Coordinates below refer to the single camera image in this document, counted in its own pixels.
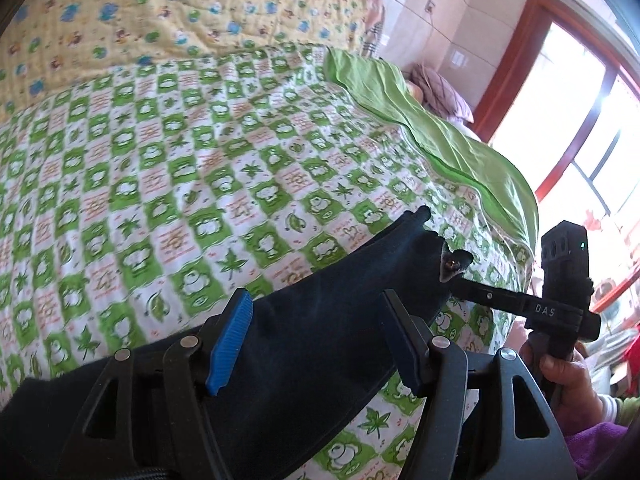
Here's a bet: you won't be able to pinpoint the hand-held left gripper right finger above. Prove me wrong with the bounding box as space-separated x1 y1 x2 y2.
382 289 578 480

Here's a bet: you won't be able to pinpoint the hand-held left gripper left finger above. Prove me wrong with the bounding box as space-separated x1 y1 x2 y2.
62 287 256 480

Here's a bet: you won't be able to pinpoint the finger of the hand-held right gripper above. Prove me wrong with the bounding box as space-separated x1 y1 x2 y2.
439 240 526 317

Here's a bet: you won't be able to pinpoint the dark pants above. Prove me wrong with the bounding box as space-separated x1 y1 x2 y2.
0 205 473 480

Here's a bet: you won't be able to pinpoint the person's right forearm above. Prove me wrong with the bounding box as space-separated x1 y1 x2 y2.
570 392 640 480

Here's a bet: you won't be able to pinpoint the person's right hand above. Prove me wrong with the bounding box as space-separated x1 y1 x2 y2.
519 337 608 428

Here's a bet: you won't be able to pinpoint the plain green cloth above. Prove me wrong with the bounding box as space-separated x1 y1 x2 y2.
322 49 541 251

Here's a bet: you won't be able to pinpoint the green checked bed sheet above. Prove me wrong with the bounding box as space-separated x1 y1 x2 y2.
0 42 541 480

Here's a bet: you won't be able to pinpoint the purple pillow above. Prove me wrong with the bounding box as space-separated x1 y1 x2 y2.
407 62 476 123

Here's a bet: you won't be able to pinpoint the beige plaid cloth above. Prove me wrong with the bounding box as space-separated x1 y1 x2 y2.
362 0 388 58

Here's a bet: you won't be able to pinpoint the yellow cartoon print quilt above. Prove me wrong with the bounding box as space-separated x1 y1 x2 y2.
0 0 381 116

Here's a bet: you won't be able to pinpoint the red wooden window frame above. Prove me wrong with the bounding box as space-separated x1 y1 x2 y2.
472 0 640 311

